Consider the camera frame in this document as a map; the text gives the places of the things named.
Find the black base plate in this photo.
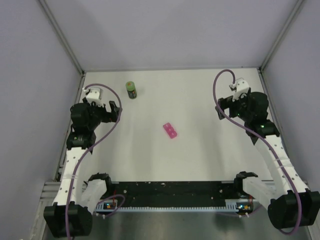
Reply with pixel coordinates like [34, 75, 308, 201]
[107, 181, 240, 208]

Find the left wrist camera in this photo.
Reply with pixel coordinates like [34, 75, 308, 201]
[82, 87, 103, 107]

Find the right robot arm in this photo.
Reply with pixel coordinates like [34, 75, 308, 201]
[214, 91, 320, 232]

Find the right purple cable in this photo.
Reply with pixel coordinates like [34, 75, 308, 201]
[212, 69, 302, 235]

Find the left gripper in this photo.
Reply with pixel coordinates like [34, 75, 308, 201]
[83, 97, 121, 131]

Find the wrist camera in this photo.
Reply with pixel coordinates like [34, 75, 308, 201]
[82, 87, 103, 107]
[229, 77, 251, 102]

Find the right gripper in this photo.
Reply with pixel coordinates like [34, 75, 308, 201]
[215, 91, 252, 123]

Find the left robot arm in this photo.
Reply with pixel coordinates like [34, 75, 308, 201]
[43, 100, 122, 239]

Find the green pill bottle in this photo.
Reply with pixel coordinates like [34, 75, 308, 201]
[125, 81, 137, 99]

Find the grey cable duct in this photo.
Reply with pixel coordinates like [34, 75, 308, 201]
[96, 199, 253, 213]

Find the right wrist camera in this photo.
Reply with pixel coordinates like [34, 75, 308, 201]
[229, 77, 251, 102]

